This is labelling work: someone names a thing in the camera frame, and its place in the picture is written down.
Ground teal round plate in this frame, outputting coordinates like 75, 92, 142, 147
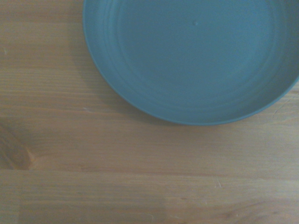
82, 0, 299, 126

